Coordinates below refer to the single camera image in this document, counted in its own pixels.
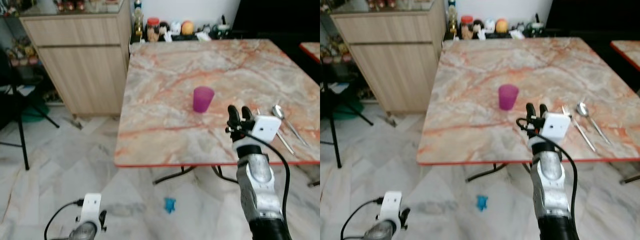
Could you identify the silver metal fork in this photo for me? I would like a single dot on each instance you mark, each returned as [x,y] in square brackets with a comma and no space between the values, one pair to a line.
[286,144]
[580,129]

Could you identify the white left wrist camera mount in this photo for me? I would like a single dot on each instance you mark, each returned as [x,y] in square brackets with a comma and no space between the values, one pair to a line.
[91,207]
[391,205]

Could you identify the light wooden cabinet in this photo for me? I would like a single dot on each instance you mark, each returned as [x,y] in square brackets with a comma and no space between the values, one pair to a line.
[85,65]
[395,62]

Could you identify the green plastic basin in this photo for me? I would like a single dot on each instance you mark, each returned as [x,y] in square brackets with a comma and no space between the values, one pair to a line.
[350,111]
[31,113]

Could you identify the silver metal spoon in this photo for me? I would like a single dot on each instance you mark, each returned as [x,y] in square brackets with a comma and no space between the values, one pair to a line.
[582,109]
[278,111]

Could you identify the red lid jar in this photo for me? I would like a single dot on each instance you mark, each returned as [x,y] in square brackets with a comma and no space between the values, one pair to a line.
[466,28]
[152,30]

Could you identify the small white jar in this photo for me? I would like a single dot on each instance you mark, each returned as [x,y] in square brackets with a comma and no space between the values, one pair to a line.
[175,28]
[489,25]

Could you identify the dark green mug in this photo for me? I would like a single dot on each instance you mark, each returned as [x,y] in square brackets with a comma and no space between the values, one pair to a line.
[537,29]
[223,31]

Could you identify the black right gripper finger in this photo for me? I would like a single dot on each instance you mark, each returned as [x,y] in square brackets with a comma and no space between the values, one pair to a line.
[542,112]
[247,114]
[530,113]
[233,115]

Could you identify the tall glass bottle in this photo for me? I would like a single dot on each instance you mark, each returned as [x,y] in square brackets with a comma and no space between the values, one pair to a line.
[452,20]
[137,22]

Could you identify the small blue toy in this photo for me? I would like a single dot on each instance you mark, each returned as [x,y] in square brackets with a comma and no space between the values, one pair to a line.
[482,202]
[170,205]

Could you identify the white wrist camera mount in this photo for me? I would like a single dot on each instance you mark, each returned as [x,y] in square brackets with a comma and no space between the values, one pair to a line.
[556,127]
[391,205]
[91,207]
[267,129]

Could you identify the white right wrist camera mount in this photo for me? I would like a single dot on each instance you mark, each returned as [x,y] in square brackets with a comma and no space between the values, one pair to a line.
[267,129]
[556,127]

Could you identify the round orange jar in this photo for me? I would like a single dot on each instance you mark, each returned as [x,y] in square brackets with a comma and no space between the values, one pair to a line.
[187,28]
[501,26]

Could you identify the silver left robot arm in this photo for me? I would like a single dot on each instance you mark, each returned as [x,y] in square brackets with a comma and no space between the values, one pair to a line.
[380,231]
[84,232]

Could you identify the black metal table leg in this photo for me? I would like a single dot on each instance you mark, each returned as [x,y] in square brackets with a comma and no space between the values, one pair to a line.
[314,183]
[172,175]
[631,178]
[487,172]

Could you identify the purple plastic cup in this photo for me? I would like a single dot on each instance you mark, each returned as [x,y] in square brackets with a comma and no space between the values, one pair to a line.
[203,100]
[508,97]

